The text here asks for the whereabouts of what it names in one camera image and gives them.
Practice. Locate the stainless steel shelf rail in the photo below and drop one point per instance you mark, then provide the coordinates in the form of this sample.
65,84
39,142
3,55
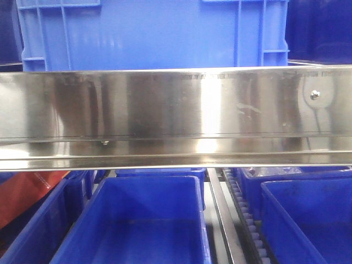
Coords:
215,117

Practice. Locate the roller track rail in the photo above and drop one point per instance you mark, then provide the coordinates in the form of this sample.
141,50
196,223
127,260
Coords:
234,236

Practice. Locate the blue bin right front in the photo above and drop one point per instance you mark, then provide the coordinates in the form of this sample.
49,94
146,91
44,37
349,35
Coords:
308,221

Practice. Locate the light blue large crate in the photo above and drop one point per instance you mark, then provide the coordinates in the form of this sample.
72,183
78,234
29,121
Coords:
126,35

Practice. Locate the blue bin centre front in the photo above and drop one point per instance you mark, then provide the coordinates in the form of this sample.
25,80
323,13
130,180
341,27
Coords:
140,220

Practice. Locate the blue bin right rear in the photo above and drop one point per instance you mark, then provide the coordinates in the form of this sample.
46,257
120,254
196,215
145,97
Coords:
250,179

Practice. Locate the red orange bag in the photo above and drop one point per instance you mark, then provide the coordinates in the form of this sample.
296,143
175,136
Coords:
24,189

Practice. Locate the blue bin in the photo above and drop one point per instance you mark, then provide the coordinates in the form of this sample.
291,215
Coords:
250,179
140,220
35,236
308,221

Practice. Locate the shelf rail screw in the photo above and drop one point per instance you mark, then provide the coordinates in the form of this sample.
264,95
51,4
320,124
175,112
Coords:
315,94

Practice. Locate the dark blue crate upper right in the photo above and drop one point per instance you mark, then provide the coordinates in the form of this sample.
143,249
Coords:
319,31

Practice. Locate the blue bin left front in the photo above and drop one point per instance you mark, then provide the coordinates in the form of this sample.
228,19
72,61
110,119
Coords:
35,236

